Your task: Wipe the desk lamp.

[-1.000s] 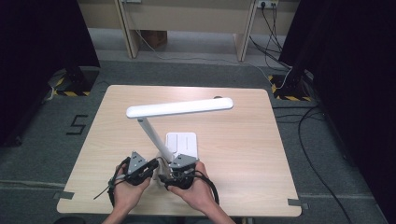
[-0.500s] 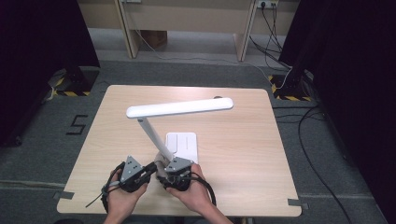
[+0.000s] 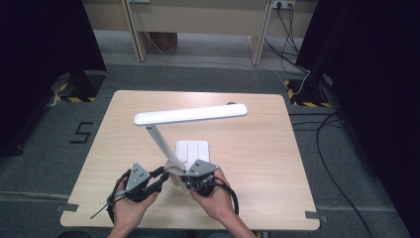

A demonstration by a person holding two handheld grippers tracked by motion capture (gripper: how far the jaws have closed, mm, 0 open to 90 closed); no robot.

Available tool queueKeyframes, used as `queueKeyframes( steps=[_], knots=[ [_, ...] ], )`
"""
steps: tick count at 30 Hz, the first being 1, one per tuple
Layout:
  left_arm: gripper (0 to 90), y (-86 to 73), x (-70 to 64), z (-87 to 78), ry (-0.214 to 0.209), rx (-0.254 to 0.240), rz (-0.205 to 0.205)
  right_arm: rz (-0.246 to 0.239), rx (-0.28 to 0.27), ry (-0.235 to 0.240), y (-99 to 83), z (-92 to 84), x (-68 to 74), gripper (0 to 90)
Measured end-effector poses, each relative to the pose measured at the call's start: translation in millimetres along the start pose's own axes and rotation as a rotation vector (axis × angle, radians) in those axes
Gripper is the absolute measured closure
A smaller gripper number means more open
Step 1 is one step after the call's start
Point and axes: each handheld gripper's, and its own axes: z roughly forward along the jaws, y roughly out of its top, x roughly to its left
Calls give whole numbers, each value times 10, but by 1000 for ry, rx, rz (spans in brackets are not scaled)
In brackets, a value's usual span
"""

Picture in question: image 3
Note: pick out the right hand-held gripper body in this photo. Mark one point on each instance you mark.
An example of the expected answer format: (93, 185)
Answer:
(201, 170)

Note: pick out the white desk lamp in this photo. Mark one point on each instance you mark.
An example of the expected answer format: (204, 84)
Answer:
(191, 114)

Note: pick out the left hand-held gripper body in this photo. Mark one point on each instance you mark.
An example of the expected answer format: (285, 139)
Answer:
(138, 180)

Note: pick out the person's right hand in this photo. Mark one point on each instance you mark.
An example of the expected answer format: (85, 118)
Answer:
(218, 201)

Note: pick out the grey tape piece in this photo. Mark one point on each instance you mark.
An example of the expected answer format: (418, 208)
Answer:
(316, 216)
(67, 207)

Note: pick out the person's left hand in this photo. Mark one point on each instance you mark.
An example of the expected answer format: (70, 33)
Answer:
(128, 213)

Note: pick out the stand base with hazard tape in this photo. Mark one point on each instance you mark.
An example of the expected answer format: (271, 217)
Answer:
(81, 87)
(308, 94)

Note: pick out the round table hole cap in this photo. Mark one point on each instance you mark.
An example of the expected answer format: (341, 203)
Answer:
(231, 103)

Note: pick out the white wall socket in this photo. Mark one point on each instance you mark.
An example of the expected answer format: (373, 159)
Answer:
(283, 4)

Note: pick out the black curtain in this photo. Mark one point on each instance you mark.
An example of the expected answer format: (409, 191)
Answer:
(376, 82)
(39, 49)

